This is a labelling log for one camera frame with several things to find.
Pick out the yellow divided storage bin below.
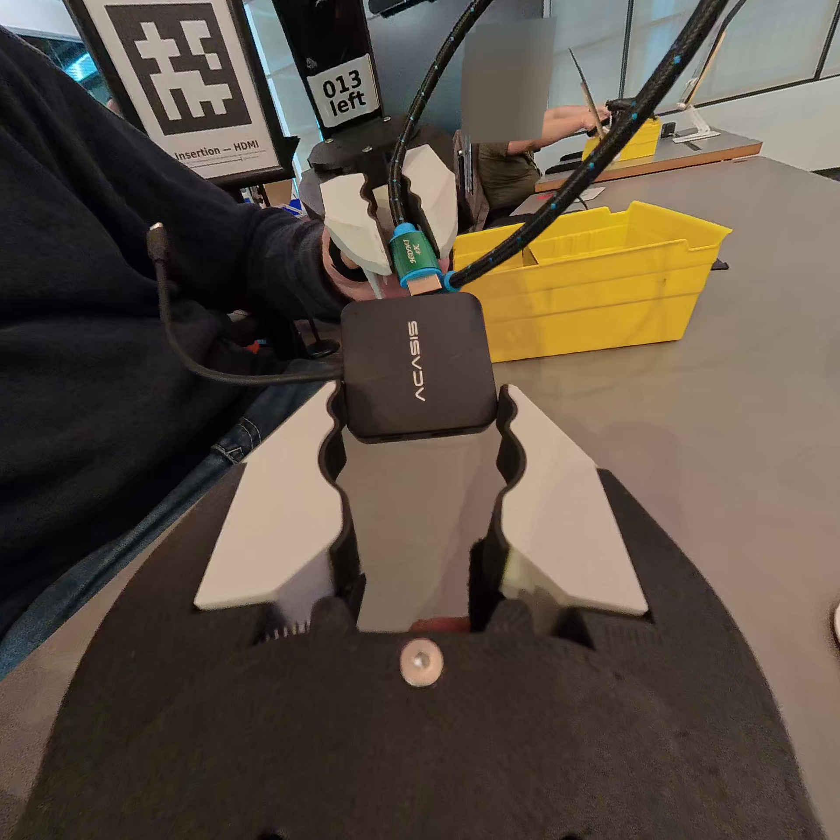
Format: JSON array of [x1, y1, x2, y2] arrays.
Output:
[[453, 200, 732, 363]]

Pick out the white laptop stand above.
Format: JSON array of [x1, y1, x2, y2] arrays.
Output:
[[672, 13, 723, 144]]

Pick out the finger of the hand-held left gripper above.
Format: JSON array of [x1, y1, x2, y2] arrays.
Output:
[[318, 172, 396, 278], [400, 144, 460, 258]]

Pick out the black and silver usb hub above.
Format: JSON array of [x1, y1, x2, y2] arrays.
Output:
[[147, 222, 498, 445]]

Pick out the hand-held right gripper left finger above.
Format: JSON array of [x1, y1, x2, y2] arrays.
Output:
[[193, 381, 363, 627]]

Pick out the wooden edged desk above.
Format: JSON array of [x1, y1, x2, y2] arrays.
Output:
[[535, 130, 765, 194]]

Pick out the yellow plastic bin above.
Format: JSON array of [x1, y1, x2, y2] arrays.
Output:
[[581, 117, 664, 163]]

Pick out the black braided hdmi cable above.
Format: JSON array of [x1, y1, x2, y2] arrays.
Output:
[[386, 0, 731, 298]]

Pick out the person's blue jeans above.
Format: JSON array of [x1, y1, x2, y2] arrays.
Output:
[[0, 377, 329, 677]]

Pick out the black framed sign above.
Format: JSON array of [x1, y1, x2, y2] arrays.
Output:
[[62, 0, 301, 193]]

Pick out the person's left hand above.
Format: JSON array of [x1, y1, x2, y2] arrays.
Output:
[[320, 226, 455, 303]]

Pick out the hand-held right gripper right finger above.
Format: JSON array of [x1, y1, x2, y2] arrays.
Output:
[[469, 384, 651, 634]]

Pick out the person's left forearm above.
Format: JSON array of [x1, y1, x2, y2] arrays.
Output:
[[217, 197, 349, 322]]

